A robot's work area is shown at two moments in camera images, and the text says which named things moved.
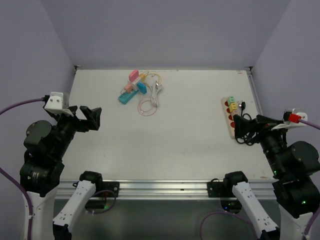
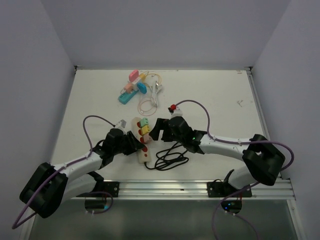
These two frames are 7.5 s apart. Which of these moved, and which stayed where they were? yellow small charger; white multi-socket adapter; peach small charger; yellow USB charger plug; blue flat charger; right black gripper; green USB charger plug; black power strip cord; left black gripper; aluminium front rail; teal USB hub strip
Moved: left black gripper; yellow USB charger plug; right black gripper; black power strip cord; green USB charger plug
Stayed: peach small charger; teal USB hub strip; white multi-socket adapter; yellow small charger; blue flat charger; aluminium front rail
